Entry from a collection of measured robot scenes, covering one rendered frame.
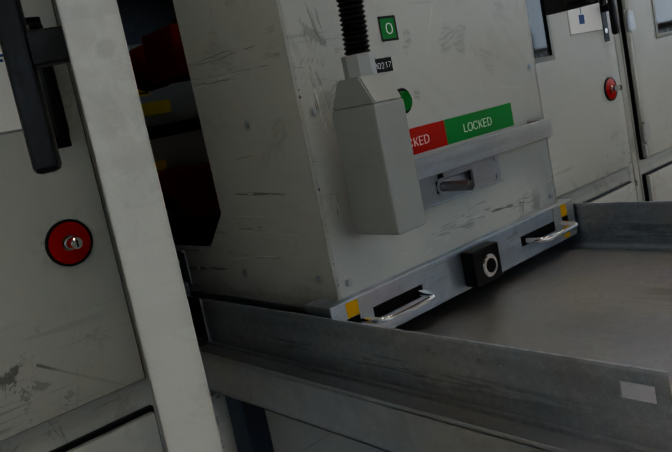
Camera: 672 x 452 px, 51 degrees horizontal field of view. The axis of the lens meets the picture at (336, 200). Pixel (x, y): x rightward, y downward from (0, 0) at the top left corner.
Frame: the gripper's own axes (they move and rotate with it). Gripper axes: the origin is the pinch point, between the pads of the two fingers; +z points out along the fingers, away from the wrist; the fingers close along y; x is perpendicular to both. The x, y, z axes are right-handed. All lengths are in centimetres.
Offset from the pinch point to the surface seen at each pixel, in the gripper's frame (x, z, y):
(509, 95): -11.6, 13.5, 2.1
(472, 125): -14.4, 13.5, -8.1
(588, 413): -36, -20, -42
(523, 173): -23.9, 13.5, 2.2
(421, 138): -14.1, 13.5, -19.2
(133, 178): -8, -15, -73
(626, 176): -42, 41, 86
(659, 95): -24, 39, 107
